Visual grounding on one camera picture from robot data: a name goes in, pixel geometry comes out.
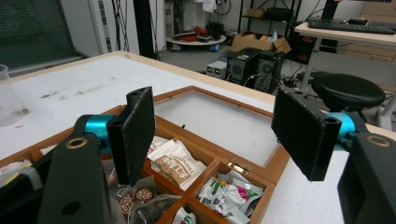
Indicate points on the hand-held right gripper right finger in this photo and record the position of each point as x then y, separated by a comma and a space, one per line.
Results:
299, 130

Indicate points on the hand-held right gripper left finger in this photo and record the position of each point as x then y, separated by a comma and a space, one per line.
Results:
134, 133

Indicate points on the wooden box with glass lid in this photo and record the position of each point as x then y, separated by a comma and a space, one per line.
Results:
274, 165

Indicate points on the white brown printed tea packet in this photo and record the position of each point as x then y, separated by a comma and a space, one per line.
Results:
177, 165

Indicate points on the red label round tea bag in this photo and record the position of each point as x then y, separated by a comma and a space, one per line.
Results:
144, 194
126, 203

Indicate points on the black round stool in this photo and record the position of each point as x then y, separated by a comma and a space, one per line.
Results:
345, 88

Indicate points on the black computer tower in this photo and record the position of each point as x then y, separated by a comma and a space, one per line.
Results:
267, 73
241, 67

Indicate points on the clear bag of dark tea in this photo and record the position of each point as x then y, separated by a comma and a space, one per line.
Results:
155, 210

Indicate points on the pink white tea packet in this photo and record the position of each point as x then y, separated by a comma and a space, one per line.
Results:
250, 197

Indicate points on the black computer case red marks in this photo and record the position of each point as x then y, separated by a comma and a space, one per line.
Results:
300, 46

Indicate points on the small white green packet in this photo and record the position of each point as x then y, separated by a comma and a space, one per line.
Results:
183, 217

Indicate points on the open cardboard box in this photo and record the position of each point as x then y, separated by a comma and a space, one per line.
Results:
249, 43

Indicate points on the white power supply unit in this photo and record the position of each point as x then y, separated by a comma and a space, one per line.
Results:
217, 70

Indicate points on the white green tea packet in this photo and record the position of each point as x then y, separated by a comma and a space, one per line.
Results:
218, 194

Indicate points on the black upright pole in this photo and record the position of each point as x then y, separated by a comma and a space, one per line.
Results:
144, 28

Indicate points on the light wooden drawer cabinet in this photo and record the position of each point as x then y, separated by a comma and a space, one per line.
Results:
373, 53

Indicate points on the round white wheeled platform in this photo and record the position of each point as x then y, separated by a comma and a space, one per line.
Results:
199, 43

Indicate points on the black keyboard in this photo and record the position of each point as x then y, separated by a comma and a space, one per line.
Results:
348, 27

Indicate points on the black monitor stand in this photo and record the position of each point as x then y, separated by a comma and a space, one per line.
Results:
330, 9

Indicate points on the yellow white packet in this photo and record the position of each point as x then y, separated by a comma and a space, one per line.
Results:
14, 172

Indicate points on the black metal shelf rack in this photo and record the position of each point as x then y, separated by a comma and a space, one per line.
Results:
241, 15

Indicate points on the clear plastic cup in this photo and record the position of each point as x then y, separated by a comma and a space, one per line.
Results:
6, 96

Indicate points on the dark screen panel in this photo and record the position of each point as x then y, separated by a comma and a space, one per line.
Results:
34, 31

